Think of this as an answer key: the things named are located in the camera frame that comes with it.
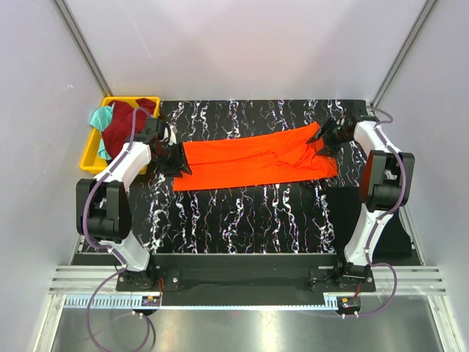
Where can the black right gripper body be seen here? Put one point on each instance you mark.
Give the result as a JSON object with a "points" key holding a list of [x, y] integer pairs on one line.
{"points": [[330, 133]]}

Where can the black folded t shirt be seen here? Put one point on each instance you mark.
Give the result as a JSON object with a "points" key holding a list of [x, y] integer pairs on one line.
{"points": [[352, 223]]}

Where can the aluminium frame post right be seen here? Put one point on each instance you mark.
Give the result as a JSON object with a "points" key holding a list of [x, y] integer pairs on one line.
{"points": [[425, 13]]}

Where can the teal t shirt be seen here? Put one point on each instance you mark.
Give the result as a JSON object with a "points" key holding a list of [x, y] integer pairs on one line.
{"points": [[100, 120]]}

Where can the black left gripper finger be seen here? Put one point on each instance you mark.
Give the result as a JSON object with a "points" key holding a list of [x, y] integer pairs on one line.
{"points": [[184, 165], [171, 172]]}

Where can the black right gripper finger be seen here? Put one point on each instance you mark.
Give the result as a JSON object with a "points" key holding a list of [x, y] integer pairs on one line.
{"points": [[317, 136], [328, 151]]}

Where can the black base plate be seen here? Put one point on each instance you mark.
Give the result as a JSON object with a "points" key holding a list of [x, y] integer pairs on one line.
{"points": [[258, 275]]}

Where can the slotted cable duct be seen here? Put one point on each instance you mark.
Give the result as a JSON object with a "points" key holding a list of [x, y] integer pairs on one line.
{"points": [[172, 301]]}

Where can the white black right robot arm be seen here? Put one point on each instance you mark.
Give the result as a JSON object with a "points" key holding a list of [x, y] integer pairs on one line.
{"points": [[384, 186]]}

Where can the aluminium frame post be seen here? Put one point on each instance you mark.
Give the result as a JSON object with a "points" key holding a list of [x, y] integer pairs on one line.
{"points": [[425, 13], [79, 40]]}

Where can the orange t shirt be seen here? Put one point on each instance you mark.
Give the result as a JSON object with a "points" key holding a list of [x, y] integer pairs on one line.
{"points": [[280, 157]]}

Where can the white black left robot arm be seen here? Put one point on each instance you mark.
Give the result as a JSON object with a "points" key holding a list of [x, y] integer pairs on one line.
{"points": [[103, 214]]}

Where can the black marble pattern mat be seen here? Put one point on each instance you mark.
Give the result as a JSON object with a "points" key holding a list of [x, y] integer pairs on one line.
{"points": [[287, 218]]}

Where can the dark red t shirt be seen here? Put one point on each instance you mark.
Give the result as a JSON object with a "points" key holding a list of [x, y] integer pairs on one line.
{"points": [[120, 128]]}

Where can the yellow plastic bin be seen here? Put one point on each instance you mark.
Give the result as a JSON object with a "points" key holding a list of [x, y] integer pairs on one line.
{"points": [[90, 161]]}

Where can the aluminium frame post left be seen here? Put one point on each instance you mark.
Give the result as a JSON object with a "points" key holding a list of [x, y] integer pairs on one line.
{"points": [[79, 40]]}

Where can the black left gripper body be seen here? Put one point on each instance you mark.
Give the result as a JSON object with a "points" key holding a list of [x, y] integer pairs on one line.
{"points": [[174, 160]]}

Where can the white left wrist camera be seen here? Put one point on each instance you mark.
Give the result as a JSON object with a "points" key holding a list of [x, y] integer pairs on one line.
{"points": [[170, 134]]}

